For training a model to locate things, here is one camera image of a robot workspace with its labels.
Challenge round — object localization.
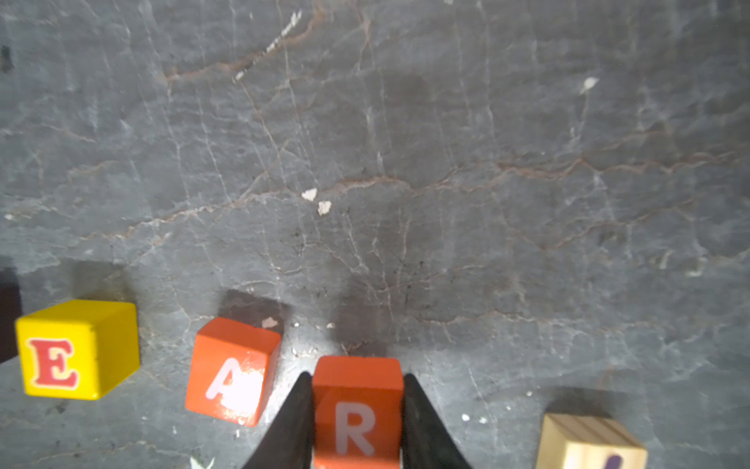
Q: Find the wooden Z letter block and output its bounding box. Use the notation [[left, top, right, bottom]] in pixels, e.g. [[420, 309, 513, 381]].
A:
[[535, 414, 648, 469]]

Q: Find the red letter block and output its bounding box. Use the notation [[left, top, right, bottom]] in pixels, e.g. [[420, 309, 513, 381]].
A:
[[312, 356, 404, 468], [185, 318, 282, 427]]

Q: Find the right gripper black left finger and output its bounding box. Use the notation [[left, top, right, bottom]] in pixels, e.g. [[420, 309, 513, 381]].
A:
[[243, 371, 316, 469]]

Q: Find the dark P letter block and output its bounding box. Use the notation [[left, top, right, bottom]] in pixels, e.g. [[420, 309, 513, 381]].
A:
[[0, 283, 23, 363]]

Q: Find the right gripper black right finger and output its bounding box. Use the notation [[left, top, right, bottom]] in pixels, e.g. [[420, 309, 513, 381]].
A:
[[402, 373, 471, 469]]

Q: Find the yellow letter block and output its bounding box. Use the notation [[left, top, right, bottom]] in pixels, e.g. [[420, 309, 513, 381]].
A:
[[15, 299, 141, 401]]

